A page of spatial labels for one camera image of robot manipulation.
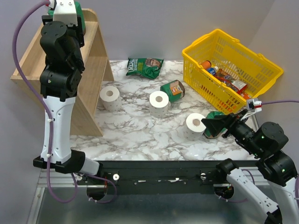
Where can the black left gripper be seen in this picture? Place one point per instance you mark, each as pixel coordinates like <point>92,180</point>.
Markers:
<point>78,30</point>

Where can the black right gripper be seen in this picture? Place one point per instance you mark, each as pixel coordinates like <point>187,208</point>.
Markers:
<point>215,124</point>

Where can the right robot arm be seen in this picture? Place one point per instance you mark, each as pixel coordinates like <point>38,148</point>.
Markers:
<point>277,168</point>

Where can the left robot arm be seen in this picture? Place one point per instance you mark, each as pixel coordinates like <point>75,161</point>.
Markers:
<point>59,82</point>

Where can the wooden shelf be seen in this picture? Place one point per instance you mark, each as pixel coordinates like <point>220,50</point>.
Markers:
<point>81,121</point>

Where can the red white box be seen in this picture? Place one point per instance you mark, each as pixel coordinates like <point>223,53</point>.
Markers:
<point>239,86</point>

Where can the white dotted roll right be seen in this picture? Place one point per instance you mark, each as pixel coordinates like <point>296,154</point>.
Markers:
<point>194,127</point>

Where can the white dotted roll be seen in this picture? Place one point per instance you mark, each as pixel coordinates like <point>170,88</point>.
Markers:
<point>111,98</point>
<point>194,127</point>
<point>158,104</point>

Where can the blue label bottle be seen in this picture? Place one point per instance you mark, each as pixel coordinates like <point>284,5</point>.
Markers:
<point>213,70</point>

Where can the yellow plastic basket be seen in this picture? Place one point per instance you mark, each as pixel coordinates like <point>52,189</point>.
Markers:
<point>228,54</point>

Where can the green wrapped roll with picture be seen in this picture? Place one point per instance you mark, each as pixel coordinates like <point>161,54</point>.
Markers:
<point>174,90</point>

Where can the white dotted roll middle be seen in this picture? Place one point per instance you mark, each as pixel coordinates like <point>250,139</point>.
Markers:
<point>158,104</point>

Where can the white dotted roll left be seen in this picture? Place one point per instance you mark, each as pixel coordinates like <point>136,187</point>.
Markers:
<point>111,98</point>

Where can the green chips bag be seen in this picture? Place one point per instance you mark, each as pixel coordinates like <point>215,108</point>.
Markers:
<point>146,67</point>

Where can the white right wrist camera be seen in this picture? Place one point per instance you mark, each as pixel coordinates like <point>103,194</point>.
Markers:
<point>253,106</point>

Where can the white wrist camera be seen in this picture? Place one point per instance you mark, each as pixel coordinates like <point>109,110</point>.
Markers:
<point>64,11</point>
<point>253,106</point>

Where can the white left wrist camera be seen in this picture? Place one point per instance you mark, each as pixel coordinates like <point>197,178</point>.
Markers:
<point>64,11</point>

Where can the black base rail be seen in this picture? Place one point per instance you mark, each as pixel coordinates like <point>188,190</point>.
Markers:
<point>157,177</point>

